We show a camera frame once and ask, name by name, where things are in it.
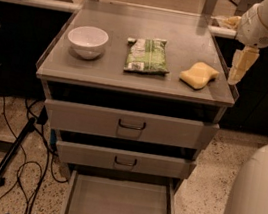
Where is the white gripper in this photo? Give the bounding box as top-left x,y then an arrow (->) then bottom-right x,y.
222,3 -> 268,85

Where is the yellow sponge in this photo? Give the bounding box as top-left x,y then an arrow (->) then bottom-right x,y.
179,62 -> 219,90

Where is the grey drawer cabinet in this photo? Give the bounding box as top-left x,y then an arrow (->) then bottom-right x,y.
11,0 -> 250,214

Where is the top grey drawer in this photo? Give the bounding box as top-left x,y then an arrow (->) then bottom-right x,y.
44,99 -> 219,149

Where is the grey drawer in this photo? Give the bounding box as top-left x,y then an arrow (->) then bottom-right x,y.
44,99 -> 219,149
56,141 -> 196,179
60,171 -> 174,214

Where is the middle grey drawer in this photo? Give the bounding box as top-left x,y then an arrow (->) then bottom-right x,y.
56,141 -> 196,179

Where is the bottom grey drawer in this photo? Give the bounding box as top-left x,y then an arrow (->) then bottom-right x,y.
60,171 -> 174,214

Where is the green snack bag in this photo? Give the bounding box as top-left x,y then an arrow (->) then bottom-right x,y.
124,37 -> 169,76

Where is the white ceramic bowl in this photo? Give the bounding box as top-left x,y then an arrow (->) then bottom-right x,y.
67,26 -> 109,60

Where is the black pole on floor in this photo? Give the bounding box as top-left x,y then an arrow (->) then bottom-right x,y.
0,117 -> 36,186

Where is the white counter rail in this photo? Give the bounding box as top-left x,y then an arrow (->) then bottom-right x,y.
0,0 -> 236,39

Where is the black floor cable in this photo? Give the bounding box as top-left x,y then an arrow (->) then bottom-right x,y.
0,93 -> 80,214

